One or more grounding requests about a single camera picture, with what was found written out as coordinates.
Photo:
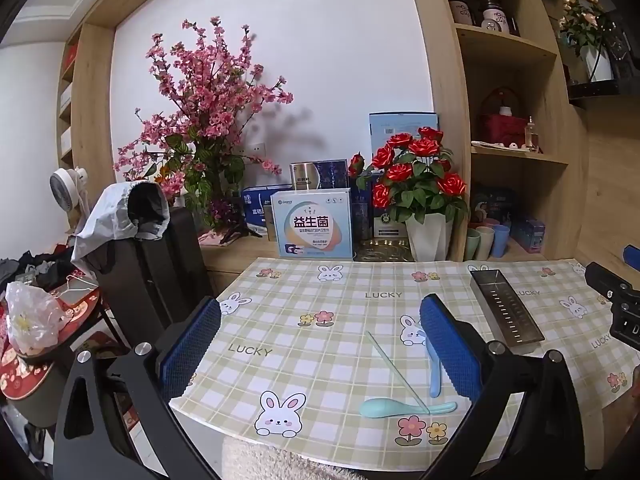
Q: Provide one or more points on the small glass bottle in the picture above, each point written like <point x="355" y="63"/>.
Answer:
<point x="531" y="135"/>

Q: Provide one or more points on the pale pink rose plant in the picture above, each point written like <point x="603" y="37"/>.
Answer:
<point x="582" y="17"/>

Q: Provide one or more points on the checked rabbit print tablecloth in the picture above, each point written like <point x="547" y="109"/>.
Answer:
<point x="325" y="360"/>

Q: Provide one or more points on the pile of dark clothes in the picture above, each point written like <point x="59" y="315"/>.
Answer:
<point x="35" y="265"/>

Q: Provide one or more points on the green chopstick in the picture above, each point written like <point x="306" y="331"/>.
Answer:
<point x="397" y="372"/>

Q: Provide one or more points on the white faceted vase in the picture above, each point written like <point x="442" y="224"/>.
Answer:
<point x="427" y="237"/>

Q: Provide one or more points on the black tripod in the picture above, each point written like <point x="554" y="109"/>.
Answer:
<point x="240" y="232"/>

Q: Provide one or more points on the black chair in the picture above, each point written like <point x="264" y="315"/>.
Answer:
<point x="150" y="280"/>

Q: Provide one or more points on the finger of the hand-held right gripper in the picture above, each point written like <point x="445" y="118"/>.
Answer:
<point x="632" y="255"/>
<point x="607" y="280"/>

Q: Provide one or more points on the white labelled box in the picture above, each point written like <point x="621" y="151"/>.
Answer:
<point x="310" y="225"/>

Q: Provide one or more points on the white fluffy cushion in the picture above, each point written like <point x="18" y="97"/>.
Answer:
<point x="280" y="462"/>

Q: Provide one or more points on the white desk fan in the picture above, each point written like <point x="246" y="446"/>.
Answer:
<point x="65" y="185"/>

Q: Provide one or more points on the pink blossom plant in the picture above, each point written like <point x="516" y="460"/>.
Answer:
<point x="210" y="110"/>

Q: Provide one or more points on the grey jacket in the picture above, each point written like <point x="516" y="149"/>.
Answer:
<point x="105" y="220"/>

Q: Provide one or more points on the teal spoon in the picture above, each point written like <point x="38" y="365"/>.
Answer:
<point x="380" y="406"/>

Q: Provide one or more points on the purple printed box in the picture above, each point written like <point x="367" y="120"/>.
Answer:
<point x="529" y="234"/>

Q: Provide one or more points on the beige cup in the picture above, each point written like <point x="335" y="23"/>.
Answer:
<point x="486" y="242"/>

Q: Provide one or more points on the light blue box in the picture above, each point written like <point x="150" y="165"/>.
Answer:
<point x="395" y="122"/>

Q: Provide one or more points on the wooden side shelf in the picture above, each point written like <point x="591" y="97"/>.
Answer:
<point x="90" y="110"/>

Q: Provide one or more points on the blue and white box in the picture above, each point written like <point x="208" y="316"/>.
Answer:
<point x="257" y="207"/>

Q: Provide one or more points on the red patterned cloth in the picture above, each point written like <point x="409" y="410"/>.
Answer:
<point x="20" y="375"/>

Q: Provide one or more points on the small white box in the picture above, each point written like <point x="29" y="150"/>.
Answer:
<point x="390" y="227"/>

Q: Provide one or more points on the white wall socket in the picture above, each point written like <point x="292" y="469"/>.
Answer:
<point x="258" y="149"/>

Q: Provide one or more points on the red basket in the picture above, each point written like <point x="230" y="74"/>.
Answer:
<point x="500" y="125"/>

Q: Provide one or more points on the wooden shelf unit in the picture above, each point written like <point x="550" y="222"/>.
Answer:
<point x="445" y="110"/>

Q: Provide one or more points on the dark blue box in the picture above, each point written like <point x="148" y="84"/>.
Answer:
<point x="361" y="220"/>

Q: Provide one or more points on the dark picture box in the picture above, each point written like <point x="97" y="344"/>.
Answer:
<point x="495" y="202"/>

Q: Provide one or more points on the green cup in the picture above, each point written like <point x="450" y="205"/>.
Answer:
<point x="472" y="245"/>

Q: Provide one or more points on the white flower pot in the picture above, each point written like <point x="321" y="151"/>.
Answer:
<point x="597" y="62"/>

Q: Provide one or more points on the white plastic bag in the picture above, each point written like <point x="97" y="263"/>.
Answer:
<point x="30" y="317"/>

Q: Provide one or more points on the blue spoon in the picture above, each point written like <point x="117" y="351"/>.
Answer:
<point x="434" y="380"/>

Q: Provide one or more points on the blue cup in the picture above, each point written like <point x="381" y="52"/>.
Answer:
<point x="501" y="240"/>

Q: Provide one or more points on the metal utensil tray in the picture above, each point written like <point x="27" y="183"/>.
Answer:
<point x="505" y="305"/>

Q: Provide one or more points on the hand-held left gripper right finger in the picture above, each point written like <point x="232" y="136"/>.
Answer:
<point x="447" y="345"/>

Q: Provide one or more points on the red rose bouquet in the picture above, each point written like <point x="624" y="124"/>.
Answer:
<point x="400" y="172"/>

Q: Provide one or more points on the pink cup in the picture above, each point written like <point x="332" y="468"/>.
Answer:
<point x="490" y="222"/>

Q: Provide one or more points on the silver and blue box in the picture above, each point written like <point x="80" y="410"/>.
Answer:
<point x="320" y="175"/>

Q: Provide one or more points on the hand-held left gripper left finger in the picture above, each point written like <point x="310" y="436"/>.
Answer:
<point x="192" y="345"/>

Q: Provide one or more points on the black wall shelf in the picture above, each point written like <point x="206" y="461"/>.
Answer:
<point x="600" y="91"/>

